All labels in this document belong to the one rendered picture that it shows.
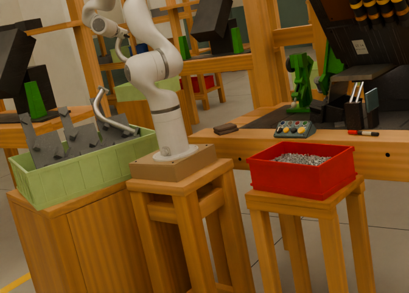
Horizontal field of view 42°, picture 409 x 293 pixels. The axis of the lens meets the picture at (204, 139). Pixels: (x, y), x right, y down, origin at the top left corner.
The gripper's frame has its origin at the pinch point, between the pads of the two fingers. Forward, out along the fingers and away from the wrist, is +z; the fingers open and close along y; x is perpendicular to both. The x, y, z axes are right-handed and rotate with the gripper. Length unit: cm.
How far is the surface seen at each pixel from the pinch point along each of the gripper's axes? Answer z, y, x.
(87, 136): -25, -13, 51
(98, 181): -49, -34, 62
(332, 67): -42, -105, -23
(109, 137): -20, -21, 48
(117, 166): -44, -37, 54
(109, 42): 747, 297, 41
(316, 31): -1, -92, -39
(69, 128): -27, -4, 51
